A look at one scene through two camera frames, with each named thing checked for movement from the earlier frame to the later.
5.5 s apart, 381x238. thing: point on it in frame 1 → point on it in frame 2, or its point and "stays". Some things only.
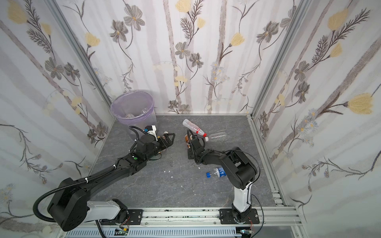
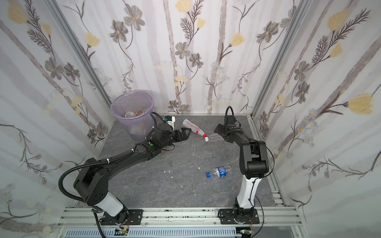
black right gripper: (193, 144) → (223, 130)
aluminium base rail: (273, 215) stays
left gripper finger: (165, 141) → (184, 133)
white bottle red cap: (193, 127) stays
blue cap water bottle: (219, 172) stays
